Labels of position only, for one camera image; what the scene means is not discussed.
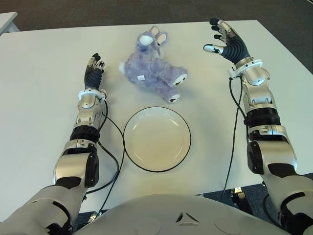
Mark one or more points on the white plate black rim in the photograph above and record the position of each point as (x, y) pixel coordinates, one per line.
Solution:
(156, 142)

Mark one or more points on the purple plush bunny doll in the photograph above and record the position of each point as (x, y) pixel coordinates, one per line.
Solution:
(151, 71)

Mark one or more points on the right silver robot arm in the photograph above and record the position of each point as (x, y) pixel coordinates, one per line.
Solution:
(269, 147)

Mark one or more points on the grey side table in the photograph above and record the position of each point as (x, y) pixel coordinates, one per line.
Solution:
(7, 23)

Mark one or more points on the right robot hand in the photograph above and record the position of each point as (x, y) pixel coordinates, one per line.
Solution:
(236, 49)

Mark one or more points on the silver robot torso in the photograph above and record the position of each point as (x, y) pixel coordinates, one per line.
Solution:
(183, 215)

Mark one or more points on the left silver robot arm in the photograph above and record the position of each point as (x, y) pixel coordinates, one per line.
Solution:
(85, 117)

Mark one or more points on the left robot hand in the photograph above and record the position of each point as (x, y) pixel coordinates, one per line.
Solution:
(94, 76)

